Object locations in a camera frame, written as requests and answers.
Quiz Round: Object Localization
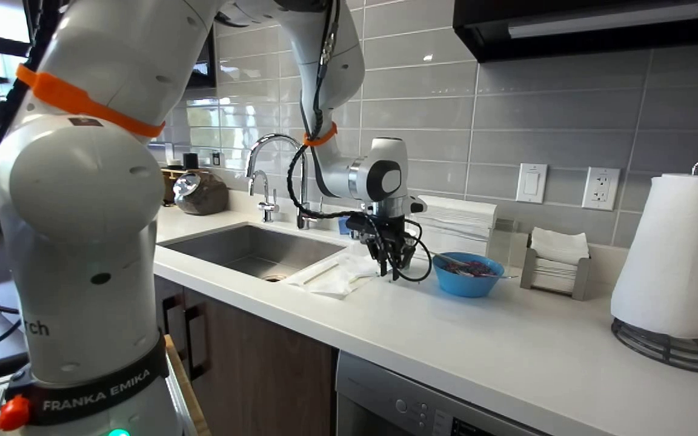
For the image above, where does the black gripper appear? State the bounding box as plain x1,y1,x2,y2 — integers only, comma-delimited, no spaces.
363,218,414,279

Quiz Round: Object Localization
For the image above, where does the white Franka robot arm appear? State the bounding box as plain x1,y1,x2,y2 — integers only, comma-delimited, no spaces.
0,0,411,436

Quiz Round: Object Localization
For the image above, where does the white cloth on counter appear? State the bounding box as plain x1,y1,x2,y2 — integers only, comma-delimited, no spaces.
289,251,379,300

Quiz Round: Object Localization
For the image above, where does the white folded paper towel stack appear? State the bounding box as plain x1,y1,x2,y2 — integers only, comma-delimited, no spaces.
414,196,496,254

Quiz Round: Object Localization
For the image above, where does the blue plastic bowl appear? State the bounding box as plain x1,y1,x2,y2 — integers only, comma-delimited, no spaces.
433,251,503,297

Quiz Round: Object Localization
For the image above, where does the chrome kitchen faucet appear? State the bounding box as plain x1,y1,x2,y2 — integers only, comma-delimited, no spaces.
244,133,317,229

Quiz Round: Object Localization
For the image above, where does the stainless steel sink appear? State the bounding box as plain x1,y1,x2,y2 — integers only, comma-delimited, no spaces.
156,223,342,282

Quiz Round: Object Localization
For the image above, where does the stainless dishwasher front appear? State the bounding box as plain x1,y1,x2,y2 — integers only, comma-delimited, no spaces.
334,350,547,436

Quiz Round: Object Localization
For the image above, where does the metal napkin holder with napkins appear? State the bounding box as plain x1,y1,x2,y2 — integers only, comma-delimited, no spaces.
520,228,592,300

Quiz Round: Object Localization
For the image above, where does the dark brown basket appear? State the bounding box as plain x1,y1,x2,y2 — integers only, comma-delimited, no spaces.
162,170,227,216

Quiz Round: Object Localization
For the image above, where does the white power outlet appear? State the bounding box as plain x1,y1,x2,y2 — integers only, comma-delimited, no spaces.
581,166,620,210

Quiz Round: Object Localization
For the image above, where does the black range hood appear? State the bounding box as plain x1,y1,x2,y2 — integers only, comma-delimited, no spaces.
454,0,698,63

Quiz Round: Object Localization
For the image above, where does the white paper towel roll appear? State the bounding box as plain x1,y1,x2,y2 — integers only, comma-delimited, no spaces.
610,174,698,339

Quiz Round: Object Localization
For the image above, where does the white light switch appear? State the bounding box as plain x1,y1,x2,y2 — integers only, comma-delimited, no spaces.
517,161,547,202

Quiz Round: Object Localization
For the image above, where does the wooden cabinet with handles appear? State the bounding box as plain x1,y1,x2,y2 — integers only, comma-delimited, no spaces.
156,279,336,436

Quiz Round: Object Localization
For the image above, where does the dark wall shelf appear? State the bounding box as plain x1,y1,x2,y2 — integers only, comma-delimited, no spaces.
189,35,216,87

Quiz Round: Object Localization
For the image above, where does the black wire towel holder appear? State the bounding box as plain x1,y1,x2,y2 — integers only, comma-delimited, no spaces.
610,320,698,373

